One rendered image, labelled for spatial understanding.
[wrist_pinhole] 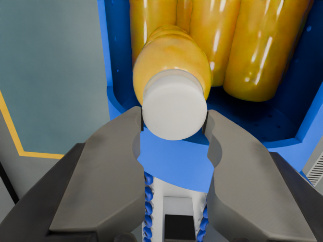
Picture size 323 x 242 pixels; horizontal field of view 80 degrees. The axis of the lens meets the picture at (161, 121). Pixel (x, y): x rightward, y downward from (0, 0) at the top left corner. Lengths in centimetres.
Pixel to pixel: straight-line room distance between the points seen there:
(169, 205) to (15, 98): 155
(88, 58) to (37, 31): 35
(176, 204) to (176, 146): 54
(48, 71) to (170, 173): 153
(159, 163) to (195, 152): 4
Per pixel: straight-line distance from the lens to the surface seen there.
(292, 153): 21
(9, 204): 273
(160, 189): 69
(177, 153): 18
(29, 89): 182
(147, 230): 83
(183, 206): 71
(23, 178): 257
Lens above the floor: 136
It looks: 58 degrees down
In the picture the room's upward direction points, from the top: 177 degrees counter-clockwise
